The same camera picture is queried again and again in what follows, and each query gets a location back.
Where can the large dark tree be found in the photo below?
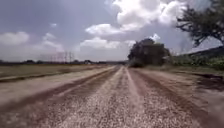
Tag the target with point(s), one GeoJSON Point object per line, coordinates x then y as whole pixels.
{"type": "Point", "coordinates": [146, 52]}

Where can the pale gravel dirt road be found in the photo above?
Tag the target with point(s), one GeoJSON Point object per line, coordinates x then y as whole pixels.
{"type": "Point", "coordinates": [116, 103]}

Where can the distant pylons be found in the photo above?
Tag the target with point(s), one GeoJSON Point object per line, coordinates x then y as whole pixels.
{"type": "Point", "coordinates": [63, 57]}

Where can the distant line of trees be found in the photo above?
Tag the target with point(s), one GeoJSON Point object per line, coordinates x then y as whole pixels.
{"type": "Point", "coordinates": [50, 62]}

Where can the dry grass field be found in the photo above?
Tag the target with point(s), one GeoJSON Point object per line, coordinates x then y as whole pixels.
{"type": "Point", "coordinates": [36, 69]}

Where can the green bushes strip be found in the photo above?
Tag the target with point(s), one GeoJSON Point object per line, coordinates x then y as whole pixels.
{"type": "Point", "coordinates": [200, 61]}

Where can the dark hill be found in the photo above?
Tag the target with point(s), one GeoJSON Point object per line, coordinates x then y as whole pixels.
{"type": "Point", "coordinates": [210, 51]}

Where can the tree with spreading branches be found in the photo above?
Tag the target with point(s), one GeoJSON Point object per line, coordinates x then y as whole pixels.
{"type": "Point", "coordinates": [203, 23]}

